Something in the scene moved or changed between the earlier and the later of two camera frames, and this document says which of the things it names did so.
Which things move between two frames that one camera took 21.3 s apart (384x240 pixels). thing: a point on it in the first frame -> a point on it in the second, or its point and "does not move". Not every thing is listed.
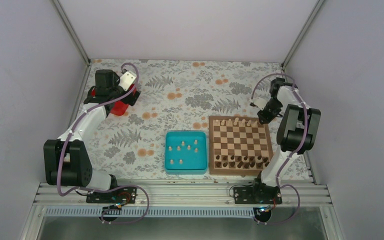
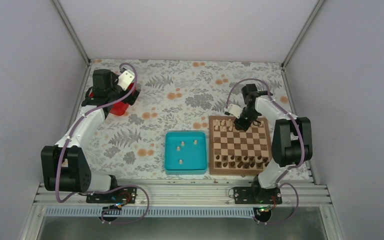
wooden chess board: [238, 145] does not move
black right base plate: [262, 194] does not move
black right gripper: [266, 119] -> [242, 126]
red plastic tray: [119, 107] does not move
